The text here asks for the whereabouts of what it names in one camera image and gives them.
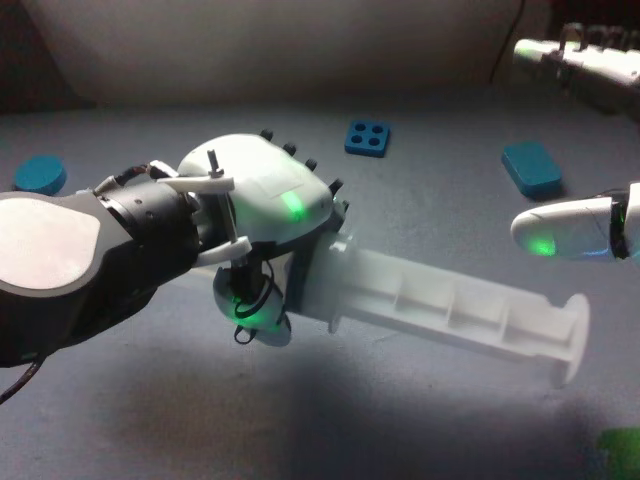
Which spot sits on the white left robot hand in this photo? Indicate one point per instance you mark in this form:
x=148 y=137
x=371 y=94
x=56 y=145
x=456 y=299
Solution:
x=270 y=190

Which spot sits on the grey table cloth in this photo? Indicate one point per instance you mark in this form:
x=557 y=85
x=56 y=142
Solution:
x=150 y=425

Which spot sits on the blue round disc block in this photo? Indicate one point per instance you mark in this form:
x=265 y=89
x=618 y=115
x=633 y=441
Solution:
x=40 y=172

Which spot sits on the green cube block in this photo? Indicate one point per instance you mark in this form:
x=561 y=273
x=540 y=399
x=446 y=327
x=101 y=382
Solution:
x=622 y=455

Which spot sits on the blue rounded rectangle block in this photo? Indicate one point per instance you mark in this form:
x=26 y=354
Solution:
x=532 y=167

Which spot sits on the large translucent plastic syringe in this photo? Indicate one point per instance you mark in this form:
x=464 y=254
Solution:
x=450 y=310

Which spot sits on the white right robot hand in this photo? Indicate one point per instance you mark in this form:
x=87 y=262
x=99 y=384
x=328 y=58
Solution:
x=560 y=230

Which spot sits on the blue square four-hole block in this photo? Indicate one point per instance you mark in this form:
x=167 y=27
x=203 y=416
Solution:
x=367 y=147

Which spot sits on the large beige padded furniture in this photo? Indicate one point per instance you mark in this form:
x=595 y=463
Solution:
x=250 y=45

